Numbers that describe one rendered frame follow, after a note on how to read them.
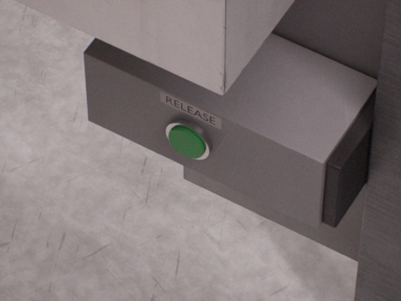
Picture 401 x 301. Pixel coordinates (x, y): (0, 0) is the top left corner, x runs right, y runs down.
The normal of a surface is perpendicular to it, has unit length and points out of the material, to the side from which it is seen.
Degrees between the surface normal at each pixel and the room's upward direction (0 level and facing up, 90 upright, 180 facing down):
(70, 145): 0
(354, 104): 0
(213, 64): 90
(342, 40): 90
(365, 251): 90
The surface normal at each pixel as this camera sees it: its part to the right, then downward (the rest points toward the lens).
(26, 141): 0.00, -0.60
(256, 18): 0.86, 0.40
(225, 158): -0.51, 0.69
